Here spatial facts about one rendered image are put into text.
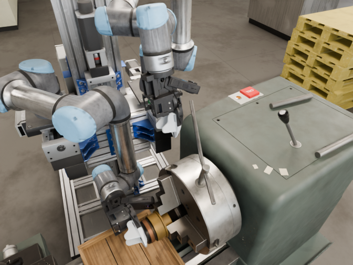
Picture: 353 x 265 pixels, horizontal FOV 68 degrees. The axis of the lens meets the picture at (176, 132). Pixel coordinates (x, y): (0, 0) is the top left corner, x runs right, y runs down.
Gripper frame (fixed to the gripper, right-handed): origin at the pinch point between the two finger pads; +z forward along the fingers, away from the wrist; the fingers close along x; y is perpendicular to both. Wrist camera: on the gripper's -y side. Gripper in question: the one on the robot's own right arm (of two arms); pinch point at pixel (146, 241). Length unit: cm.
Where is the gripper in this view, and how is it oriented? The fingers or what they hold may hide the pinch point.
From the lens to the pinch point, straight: 87.9
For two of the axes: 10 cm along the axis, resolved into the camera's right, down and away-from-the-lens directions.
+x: 0.0, -7.6, -6.5
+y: -8.5, 3.5, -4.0
